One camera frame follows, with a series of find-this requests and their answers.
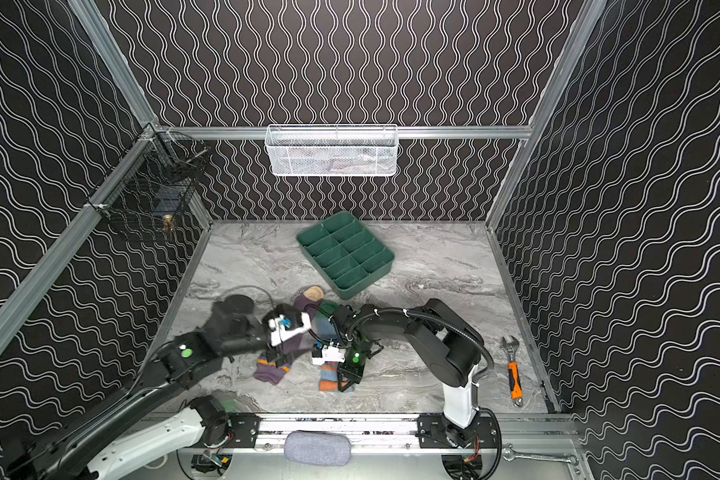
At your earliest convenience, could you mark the purple sock tan toe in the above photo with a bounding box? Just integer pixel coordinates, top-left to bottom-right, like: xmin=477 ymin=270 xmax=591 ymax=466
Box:
xmin=253 ymin=286 xmax=325 ymax=385

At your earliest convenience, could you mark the blue sock orange cuff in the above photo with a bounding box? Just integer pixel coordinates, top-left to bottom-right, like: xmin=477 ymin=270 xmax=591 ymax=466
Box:
xmin=312 ymin=300 xmax=355 ymax=392

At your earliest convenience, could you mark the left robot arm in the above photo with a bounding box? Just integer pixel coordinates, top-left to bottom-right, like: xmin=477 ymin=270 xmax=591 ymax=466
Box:
xmin=3 ymin=295 xmax=311 ymax=479

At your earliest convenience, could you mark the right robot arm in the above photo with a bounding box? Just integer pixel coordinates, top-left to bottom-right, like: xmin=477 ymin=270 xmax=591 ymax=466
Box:
xmin=330 ymin=298 xmax=495 ymax=429

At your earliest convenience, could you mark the grey cloth pad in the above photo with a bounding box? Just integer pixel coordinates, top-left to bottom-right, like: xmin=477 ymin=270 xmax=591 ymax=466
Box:
xmin=284 ymin=431 xmax=351 ymax=466

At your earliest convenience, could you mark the green compartment tray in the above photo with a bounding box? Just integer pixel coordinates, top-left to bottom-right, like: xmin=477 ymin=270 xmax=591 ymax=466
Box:
xmin=296 ymin=211 xmax=395 ymax=300

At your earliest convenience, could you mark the brass padlock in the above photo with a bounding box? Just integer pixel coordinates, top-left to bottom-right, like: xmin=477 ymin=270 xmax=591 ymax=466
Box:
xmin=162 ymin=214 xmax=175 ymax=235

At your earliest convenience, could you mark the silver combination wrench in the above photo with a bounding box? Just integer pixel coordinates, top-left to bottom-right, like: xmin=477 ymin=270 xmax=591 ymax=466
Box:
xmin=501 ymin=445 xmax=579 ymax=465

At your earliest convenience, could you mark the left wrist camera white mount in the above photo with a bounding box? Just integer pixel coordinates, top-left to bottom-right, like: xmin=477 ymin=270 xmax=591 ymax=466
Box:
xmin=264 ymin=304 xmax=311 ymax=347

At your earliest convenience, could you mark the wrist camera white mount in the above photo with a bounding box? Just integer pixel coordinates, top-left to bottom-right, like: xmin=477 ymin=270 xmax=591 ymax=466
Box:
xmin=264 ymin=304 xmax=311 ymax=347
xmin=311 ymin=343 xmax=346 ymax=366

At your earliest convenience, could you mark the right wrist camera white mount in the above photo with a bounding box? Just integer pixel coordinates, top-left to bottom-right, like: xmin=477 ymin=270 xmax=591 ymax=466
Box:
xmin=311 ymin=343 xmax=346 ymax=366

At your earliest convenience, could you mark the adjustable wrench orange handle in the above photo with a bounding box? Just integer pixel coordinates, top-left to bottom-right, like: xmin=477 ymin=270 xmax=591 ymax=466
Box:
xmin=500 ymin=336 xmax=524 ymax=408

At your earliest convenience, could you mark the front aluminium rail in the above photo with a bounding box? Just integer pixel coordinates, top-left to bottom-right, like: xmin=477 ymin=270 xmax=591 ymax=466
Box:
xmin=219 ymin=413 xmax=578 ymax=455

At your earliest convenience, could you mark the black wire basket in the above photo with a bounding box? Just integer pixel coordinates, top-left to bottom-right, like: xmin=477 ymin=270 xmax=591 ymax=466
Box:
xmin=93 ymin=131 xmax=209 ymax=244

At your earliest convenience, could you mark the white wire basket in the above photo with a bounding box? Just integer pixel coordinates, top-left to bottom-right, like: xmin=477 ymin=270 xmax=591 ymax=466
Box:
xmin=264 ymin=124 xmax=400 ymax=177

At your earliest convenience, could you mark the aluminium frame profile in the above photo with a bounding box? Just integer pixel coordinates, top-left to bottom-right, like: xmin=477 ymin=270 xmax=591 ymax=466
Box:
xmin=69 ymin=0 xmax=158 ymax=127

